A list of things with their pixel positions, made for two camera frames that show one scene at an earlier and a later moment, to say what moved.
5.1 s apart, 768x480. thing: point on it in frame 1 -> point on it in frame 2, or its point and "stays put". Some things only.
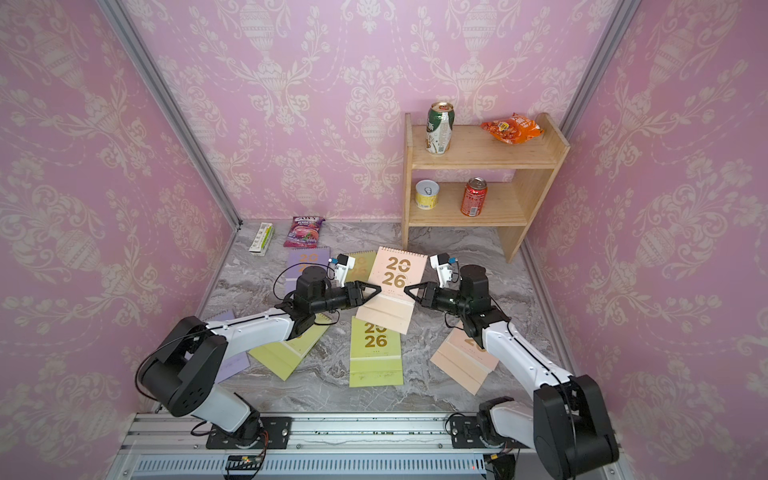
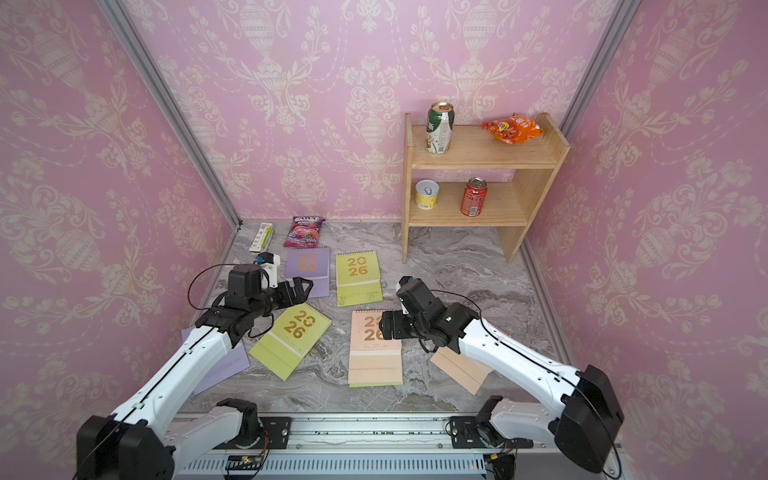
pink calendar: x=392 y=271 -> x=372 y=360
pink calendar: x=463 y=359 stays put
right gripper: x=432 y=295 -> x=398 y=317
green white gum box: x=261 y=243 stays put
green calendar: x=285 y=357 stays put
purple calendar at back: x=299 y=258 stays put
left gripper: x=354 y=293 -> x=301 y=295
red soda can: x=473 y=197 stays put
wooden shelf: x=509 y=206 stays put
